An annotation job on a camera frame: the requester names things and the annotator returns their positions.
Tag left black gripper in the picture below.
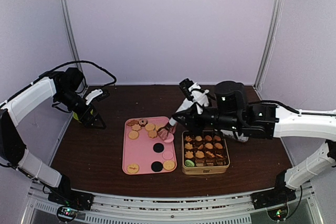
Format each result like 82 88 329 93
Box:
55 88 106 129

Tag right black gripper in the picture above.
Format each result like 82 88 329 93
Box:
172 101 242 136

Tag brown leaf cookie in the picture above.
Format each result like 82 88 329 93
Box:
185 136 193 142

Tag metal serving tongs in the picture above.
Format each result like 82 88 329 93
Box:
157 98 195 141

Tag pink sandwich cookie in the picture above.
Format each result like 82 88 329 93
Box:
162 151 174 160
162 133 174 144

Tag leaf cookie second row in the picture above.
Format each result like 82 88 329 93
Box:
184 143 193 150

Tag green sandwich cookie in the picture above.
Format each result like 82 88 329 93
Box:
184 159 195 167

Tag star butter cookie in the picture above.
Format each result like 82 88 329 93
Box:
205 151 215 158

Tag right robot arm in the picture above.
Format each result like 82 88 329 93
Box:
166 79 335 204

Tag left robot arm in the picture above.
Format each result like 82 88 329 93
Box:
1 67 109 205

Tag green plastic bowl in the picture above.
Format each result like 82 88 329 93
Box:
73 112 79 121

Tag beige round biscuit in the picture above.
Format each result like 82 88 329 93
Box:
145 123 155 132
128 131 139 140
155 124 164 131

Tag beige leaf cookie under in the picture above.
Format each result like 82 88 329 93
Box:
148 130 158 138

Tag beige round biscuit top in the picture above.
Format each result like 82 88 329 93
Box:
145 123 155 132

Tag beige round biscuit left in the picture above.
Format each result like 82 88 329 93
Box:
128 131 139 140

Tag black sandwich cookie upper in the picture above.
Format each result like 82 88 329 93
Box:
153 143 164 153

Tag black sandwich cookie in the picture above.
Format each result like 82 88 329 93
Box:
153 143 164 153
151 161 163 172

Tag gold cookie tin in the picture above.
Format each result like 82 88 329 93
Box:
182 130 230 175

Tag chocolate sprinkle donut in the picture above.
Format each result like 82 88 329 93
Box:
138 118 148 127

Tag beige round biscuit corner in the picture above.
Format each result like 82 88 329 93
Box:
163 160 176 171

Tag pink plastic tray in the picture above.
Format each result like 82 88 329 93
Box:
122 116 177 175

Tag black sandwich cookie lower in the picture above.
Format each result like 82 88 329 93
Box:
151 161 163 172

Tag biscuit with pink stick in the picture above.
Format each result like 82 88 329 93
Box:
127 163 140 174

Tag silver tin lid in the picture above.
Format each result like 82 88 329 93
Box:
224 132 249 143

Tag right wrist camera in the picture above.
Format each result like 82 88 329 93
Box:
177 78 209 114

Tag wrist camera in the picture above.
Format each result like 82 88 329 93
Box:
85 89 110 105
177 78 209 114

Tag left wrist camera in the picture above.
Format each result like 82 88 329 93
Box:
85 89 110 105

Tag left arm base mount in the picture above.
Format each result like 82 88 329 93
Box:
48 190 94 223

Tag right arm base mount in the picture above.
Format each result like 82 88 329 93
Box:
251 188 296 222

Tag right aluminium frame post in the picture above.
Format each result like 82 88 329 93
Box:
254 0 283 92

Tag aluminium frame post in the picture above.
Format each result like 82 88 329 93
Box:
254 0 283 92
55 0 88 90

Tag left aluminium frame post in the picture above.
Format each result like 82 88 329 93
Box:
55 0 88 90

